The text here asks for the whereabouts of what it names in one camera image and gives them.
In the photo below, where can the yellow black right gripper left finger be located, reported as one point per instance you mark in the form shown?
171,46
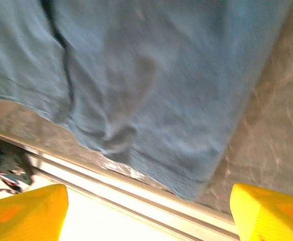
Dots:
28,216

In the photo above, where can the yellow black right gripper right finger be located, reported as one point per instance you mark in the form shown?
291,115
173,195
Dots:
269,216

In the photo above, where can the blue t-shirt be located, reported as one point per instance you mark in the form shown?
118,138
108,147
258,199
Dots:
148,75

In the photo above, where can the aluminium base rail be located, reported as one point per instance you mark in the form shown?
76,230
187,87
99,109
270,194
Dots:
111,200

